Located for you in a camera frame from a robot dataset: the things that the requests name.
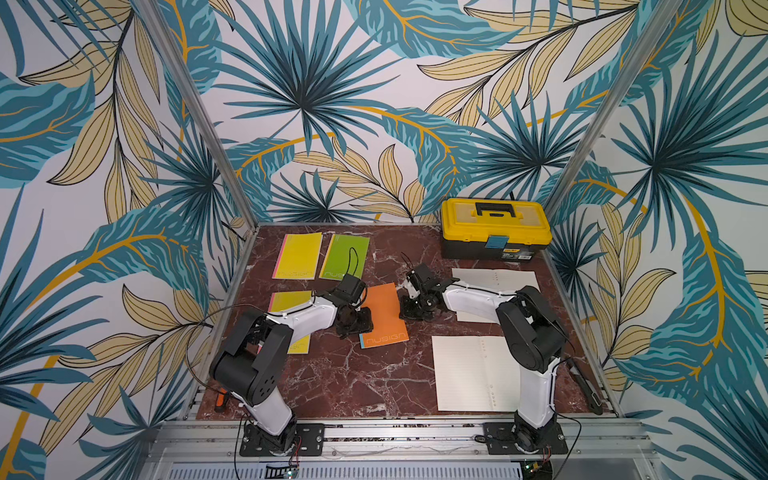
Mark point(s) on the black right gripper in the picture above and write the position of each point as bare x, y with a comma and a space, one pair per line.
417, 306

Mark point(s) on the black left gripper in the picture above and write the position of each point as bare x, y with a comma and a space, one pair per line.
365, 327

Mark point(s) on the orange cover notebook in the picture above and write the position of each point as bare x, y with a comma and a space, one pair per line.
388, 327

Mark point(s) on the green cover notebook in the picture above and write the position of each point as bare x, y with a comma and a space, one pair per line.
346, 254

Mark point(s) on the yellow notebook pink spine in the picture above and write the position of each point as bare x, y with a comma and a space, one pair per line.
298, 257

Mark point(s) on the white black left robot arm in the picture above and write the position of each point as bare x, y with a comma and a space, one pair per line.
251, 360

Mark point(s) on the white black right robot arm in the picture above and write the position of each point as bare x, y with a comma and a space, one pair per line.
534, 336

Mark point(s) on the yellow black toolbox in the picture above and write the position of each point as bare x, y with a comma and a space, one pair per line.
499, 230

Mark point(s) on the black utility knife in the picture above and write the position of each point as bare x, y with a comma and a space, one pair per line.
593, 401

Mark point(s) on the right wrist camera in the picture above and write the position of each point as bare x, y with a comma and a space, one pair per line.
423, 280

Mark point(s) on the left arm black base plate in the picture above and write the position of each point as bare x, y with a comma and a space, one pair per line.
304, 439

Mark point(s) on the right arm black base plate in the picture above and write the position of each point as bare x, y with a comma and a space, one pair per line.
504, 438

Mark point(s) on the orange handled screwdriver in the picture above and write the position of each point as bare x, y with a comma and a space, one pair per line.
221, 401

